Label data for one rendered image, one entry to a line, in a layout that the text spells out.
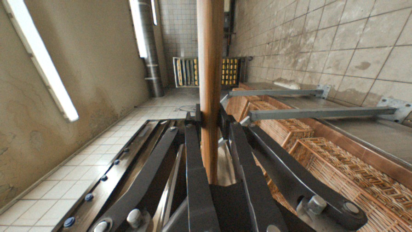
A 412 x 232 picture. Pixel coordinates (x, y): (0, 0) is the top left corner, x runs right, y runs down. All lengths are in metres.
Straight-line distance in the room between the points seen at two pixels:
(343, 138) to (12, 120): 2.06
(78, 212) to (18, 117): 0.86
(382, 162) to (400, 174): 0.05
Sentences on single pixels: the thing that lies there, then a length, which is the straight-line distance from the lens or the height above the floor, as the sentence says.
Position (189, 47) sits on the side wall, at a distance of 5.18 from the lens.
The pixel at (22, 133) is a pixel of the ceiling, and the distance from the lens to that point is 1.63.
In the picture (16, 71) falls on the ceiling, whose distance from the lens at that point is 1.66.
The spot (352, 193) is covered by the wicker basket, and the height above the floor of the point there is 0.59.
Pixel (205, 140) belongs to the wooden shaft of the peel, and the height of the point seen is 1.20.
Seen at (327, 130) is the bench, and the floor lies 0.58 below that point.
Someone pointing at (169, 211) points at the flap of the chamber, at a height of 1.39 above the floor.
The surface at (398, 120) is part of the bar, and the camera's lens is 1.32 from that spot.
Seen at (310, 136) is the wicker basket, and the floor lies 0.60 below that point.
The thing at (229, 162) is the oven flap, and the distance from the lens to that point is 1.13.
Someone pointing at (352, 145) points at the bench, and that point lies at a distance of 0.77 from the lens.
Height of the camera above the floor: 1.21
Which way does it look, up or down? 2 degrees down
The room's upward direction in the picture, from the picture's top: 92 degrees counter-clockwise
